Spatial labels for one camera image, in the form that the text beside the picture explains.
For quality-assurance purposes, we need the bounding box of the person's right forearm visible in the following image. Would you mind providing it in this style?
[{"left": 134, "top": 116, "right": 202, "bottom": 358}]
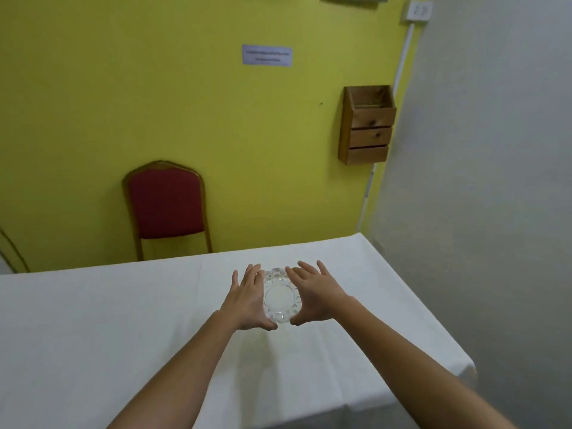
[{"left": 337, "top": 297, "right": 520, "bottom": 429}]

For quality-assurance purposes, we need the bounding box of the white cable conduit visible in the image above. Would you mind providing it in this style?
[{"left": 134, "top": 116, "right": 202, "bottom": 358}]
[{"left": 356, "top": 22, "right": 417, "bottom": 235}]

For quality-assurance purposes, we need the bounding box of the person's right hand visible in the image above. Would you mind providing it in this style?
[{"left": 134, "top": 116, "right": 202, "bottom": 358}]
[{"left": 285, "top": 260, "right": 354, "bottom": 327}]

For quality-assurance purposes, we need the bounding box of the wooden wall box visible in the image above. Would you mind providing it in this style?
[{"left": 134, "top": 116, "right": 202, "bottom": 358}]
[{"left": 337, "top": 85, "right": 398, "bottom": 167}]

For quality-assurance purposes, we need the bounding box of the white paper wall sign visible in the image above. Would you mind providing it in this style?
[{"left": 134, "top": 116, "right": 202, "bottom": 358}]
[{"left": 242, "top": 44, "right": 294, "bottom": 68}]

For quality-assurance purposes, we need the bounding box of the white tablecloth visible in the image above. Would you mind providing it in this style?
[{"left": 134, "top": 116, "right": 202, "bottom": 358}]
[{"left": 0, "top": 232, "right": 477, "bottom": 429}]

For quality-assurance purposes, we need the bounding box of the clear cut glass ashtray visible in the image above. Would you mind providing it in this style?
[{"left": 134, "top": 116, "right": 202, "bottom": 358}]
[{"left": 261, "top": 267, "right": 304, "bottom": 325}]

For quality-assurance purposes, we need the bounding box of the red padded banquet chair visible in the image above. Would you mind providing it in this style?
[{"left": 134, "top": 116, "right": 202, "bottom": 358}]
[{"left": 122, "top": 160, "right": 214, "bottom": 262}]

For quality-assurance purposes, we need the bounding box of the person's left forearm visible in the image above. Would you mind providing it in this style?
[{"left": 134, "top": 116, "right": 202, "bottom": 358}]
[{"left": 106, "top": 311, "right": 243, "bottom": 429}]

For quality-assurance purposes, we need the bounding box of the person's left hand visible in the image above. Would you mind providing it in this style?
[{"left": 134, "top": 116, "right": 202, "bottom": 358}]
[{"left": 220, "top": 263, "right": 279, "bottom": 332}]

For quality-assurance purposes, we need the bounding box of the white wall power socket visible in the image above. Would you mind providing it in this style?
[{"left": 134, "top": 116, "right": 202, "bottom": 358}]
[{"left": 401, "top": 0, "right": 433, "bottom": 24}]

